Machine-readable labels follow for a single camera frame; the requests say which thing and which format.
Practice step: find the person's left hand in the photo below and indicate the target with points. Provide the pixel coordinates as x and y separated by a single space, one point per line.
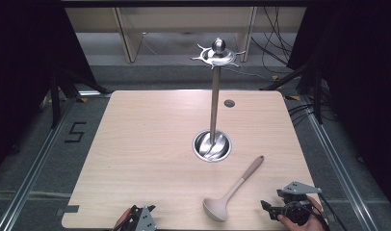
122 219

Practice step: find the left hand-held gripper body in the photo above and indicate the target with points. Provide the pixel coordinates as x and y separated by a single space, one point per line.
144 222

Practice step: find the person's right hand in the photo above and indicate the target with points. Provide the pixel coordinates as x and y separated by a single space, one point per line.
307 226

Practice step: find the beige ladle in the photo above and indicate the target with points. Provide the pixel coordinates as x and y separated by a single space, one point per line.
216 208

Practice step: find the small brown round disc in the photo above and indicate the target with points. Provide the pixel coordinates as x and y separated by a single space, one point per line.
229 103

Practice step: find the black metal stand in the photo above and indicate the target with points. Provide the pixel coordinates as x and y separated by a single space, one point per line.
60 93
312 80

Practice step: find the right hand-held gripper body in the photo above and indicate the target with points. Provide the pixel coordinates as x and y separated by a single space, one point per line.
296 199

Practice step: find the steel utensil rack stand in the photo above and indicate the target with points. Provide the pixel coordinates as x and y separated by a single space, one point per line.
214 96

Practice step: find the dark curtain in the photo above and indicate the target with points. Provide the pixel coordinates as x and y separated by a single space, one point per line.
26 80
363 89

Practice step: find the yellow black tape piece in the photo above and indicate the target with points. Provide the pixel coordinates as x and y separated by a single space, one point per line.
83 99
291 97
275 78

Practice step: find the aluminium floor rail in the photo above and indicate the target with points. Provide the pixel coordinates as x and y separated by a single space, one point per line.
334 160
33 166

